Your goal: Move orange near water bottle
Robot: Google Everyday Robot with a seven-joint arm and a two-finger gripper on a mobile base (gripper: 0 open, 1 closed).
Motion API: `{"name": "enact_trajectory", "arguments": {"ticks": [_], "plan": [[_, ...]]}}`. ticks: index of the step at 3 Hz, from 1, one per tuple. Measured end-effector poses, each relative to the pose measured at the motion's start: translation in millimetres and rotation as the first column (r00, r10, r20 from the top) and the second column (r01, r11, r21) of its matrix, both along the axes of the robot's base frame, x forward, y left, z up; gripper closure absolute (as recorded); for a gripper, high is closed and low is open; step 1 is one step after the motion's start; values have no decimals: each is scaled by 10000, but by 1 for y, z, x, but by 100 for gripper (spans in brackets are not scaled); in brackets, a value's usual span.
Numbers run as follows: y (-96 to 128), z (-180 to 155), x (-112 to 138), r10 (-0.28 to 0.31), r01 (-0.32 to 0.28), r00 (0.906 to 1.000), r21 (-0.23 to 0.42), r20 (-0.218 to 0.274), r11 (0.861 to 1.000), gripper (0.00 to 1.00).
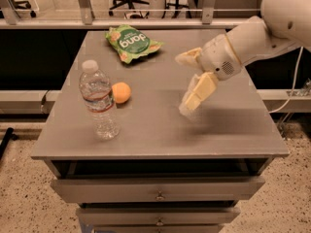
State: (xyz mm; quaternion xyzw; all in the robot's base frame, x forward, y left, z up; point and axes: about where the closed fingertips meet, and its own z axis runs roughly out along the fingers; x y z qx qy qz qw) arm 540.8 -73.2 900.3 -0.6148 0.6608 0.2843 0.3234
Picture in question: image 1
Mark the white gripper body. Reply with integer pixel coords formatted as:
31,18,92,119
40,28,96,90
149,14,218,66
198,34,241,81

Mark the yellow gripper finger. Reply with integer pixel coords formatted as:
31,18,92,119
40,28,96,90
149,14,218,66
175,48,202,70
179,72,219,116

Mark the orange fruit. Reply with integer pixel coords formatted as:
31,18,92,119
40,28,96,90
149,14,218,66
112,83,131,104

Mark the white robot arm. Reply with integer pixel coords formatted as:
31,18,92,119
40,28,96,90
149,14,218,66
176,0,311,116

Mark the clear plastic water bottle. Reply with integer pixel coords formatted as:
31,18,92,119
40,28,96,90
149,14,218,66
79,60,121,140

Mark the green chip bag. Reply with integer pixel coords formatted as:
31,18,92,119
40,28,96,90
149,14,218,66
105,24,163,64

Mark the top grey drawer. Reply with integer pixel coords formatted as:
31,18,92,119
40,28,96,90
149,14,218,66
52,177,265,204

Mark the grey drawer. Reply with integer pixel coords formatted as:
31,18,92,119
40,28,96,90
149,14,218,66
77,207,240,226
52,177,265,204

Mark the grey drawer cabinet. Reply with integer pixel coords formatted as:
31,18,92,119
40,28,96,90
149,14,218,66
32,30,288,233

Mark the black chair base left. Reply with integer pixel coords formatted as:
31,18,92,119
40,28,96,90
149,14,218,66
10,0,36,17

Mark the black pole on floor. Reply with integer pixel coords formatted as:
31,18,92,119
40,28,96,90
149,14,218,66
0,127,14,160

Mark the white cable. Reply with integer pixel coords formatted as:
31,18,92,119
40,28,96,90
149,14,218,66
267,46,305,115

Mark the black cable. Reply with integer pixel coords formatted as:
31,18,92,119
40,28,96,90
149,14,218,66
40,89,52,115

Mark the metal railing frame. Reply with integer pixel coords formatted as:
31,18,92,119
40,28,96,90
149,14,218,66
0,0,261,30

